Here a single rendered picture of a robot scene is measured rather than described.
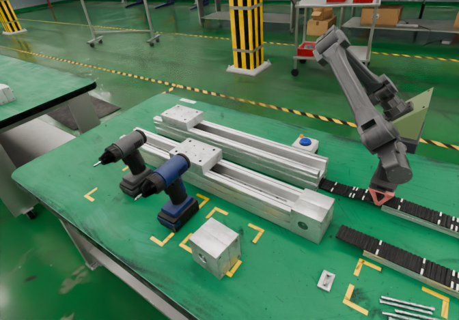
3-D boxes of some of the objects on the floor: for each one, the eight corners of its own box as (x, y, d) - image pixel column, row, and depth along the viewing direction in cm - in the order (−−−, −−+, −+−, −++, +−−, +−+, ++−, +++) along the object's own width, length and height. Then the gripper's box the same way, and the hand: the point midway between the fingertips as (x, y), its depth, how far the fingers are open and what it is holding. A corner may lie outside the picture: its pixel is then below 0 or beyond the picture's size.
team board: (87, 48, 608) (46, -67, 497) (102, 41, 647) (66, -66, 536) (151, 48, 568) (121, -78, 457) (162, 40, 607) (137, -77, 496)
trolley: (369, 65, 393) (385, -20, 335) (367, 81, 352) (385, -13, 295) (293, 62, 431) (296, -15, 373) (283, 76, 391) (285, -9, 333)
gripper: (400, 174, 77) (387, 214, 85) (408, 154, 83) (395, 194, 92) (373, 166, 80) (363, 205, 89) (382, 147, 87) (372, 186, 96)
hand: (380, 198), depth 90 cm, fingers closed on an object, 5 cm apart
